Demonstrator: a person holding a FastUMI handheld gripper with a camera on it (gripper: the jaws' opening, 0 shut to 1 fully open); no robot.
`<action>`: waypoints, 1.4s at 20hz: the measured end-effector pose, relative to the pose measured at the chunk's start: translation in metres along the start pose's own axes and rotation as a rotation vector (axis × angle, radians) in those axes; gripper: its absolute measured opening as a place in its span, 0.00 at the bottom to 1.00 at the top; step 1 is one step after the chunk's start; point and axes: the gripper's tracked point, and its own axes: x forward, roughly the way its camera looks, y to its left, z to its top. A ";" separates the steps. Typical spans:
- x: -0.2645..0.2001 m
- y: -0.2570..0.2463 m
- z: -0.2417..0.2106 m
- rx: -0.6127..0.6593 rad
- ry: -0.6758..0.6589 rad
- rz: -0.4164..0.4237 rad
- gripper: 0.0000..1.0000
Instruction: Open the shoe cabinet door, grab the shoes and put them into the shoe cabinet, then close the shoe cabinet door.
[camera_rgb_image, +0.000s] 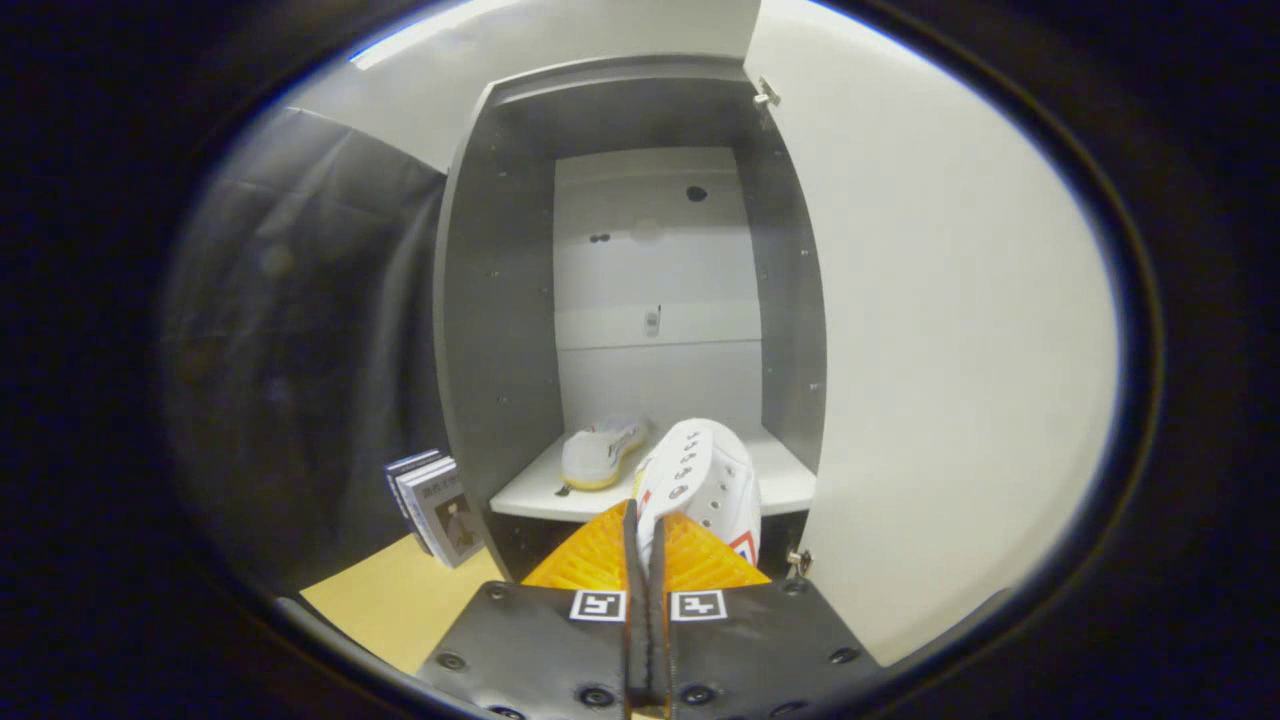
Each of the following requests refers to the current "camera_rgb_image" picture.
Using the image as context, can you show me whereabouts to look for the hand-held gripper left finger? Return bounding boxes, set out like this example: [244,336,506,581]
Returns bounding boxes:
[415,500,651,720]

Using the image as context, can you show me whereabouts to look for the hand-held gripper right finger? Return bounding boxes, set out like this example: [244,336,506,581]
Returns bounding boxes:
[650,510,881,720]

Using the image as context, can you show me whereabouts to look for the white canvas shoe red mark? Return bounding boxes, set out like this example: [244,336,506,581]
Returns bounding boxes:
[632,418,763,571]

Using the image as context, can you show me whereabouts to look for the white canvas shoe yellow sole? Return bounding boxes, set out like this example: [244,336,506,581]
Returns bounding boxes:
[560,415,649,492]

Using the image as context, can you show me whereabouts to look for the dark grey shoe cabinet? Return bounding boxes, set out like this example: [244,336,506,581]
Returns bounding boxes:
[432,55,829,586]

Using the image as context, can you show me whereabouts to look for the light grey shoe cabinet door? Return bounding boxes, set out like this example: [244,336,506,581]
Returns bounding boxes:
[745,0,1119,669]

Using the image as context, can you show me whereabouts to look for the white cabinet shelf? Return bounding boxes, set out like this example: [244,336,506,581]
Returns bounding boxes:
[488,425,817,524]

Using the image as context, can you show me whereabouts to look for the book with figure cover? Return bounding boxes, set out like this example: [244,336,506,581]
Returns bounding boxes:
[397,457,487,570]

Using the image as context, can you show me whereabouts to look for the ceiling light strip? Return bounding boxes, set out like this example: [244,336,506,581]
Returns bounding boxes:
[350,5,521,73]

